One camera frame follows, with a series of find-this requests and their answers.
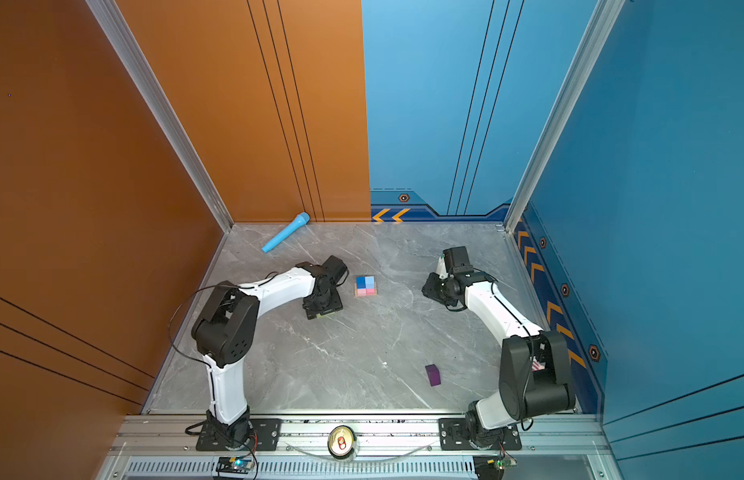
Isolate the purple block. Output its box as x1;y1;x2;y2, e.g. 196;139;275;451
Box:
425;364;442;387

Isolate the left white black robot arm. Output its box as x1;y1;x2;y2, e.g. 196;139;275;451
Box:
190;256;349;451

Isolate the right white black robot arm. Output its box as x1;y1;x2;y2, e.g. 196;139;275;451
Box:
422;246;577;449

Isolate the blue toy microphone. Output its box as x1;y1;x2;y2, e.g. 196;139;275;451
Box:
262;212;311;253

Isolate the round emergency button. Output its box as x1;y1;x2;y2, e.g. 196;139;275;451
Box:
327;425;358;461

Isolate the right circuit board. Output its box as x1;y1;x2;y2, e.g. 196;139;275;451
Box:
487;454;518;471

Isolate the left green circuit board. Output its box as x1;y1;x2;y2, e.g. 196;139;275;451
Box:
215;456;257;478

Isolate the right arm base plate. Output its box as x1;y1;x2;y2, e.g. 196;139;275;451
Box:
438;417;523;452

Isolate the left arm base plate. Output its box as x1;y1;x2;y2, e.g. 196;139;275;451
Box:
195;418;282;453

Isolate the aluminium front rail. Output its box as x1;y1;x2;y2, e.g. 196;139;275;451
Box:
97;411;621;479

